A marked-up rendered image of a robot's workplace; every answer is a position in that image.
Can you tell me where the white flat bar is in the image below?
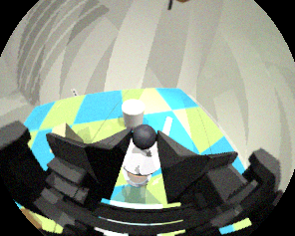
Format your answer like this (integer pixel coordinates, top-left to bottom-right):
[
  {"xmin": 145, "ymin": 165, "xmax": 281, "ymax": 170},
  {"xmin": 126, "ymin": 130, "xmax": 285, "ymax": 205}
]
[{"xmin": 163, "ymin": 118, "xmax": 172, "ymax": 134}]

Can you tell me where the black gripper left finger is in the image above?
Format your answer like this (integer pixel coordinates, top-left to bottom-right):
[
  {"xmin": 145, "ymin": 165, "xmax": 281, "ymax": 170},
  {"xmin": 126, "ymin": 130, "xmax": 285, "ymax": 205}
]
[{"xmin": 46, "ymin": 126, "xmax": 133, "ymax": 199}]

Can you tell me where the glass french press with black knob plunger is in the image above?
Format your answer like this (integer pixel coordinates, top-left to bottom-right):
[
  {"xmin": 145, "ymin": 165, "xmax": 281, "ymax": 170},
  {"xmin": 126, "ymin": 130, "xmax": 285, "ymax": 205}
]
[{"xmin": 123, "ymin": 125, "xmax": 160, "ymax": 187}]

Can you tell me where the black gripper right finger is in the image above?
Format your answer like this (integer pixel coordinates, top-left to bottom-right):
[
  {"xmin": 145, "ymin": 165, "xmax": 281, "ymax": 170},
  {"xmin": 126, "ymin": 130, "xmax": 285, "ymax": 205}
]
[{"xmin": 156, "ymin": 129, "xmax": 239, "ymax": 203}]

